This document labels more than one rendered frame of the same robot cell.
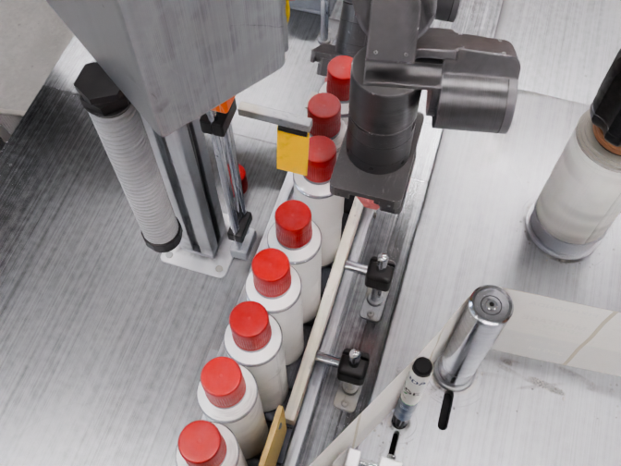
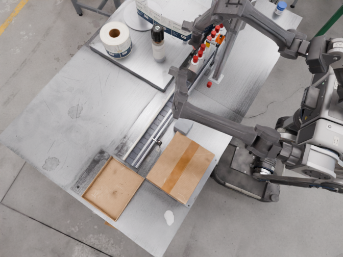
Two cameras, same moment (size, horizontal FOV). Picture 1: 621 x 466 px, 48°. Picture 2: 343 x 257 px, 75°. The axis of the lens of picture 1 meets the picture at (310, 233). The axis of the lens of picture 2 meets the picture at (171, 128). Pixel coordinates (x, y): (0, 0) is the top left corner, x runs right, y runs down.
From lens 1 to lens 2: 1.50 m
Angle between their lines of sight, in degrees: 46
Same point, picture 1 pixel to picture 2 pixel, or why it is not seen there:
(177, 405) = not seen: hidden behind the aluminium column
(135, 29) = not seen: outside the picture
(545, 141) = (153, 72)
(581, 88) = (137, 87)
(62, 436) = (240, 54)
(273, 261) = (213, 32)
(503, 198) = (166, 64)
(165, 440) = not seen: hidden behind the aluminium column
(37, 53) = (246, 243)
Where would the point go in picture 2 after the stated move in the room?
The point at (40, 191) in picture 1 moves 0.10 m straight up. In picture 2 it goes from (244, 93) to (248, 86)
